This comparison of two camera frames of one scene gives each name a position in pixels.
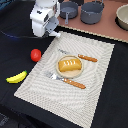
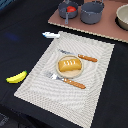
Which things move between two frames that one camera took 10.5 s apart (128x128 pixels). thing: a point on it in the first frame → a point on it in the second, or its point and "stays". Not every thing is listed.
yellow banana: (17, 78) stays
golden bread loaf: (69, 65) stays
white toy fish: (55, 34) stays
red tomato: (35, 54) → (70, 9)
